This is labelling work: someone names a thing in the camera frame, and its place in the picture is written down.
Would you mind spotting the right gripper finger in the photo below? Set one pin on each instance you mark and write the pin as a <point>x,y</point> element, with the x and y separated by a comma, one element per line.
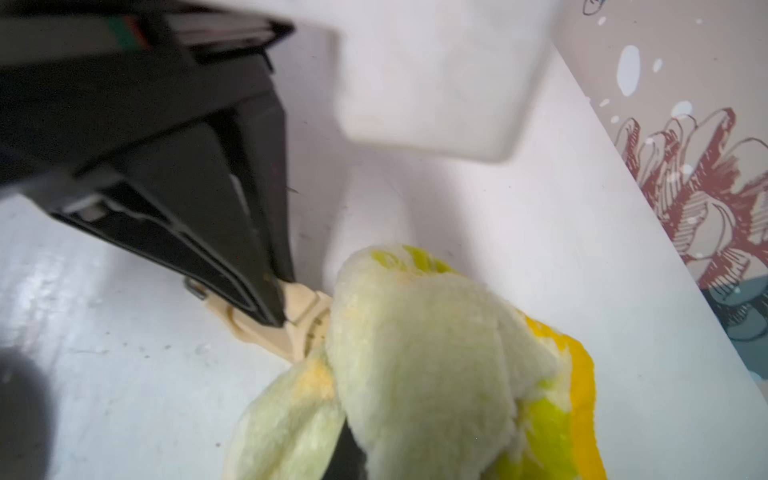
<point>348,459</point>

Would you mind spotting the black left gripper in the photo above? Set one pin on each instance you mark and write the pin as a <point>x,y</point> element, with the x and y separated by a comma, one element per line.
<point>83,80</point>

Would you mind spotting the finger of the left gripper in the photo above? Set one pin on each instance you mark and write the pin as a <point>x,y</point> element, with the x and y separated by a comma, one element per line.
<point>259,140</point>

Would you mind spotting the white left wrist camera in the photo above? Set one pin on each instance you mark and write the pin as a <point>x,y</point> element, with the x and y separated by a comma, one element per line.
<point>453,78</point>

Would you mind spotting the yellow green frog towel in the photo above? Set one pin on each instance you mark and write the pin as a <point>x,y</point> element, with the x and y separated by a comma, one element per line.
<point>437,376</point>

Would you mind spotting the cream strap analog watch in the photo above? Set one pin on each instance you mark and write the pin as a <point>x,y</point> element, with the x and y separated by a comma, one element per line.
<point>307,320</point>

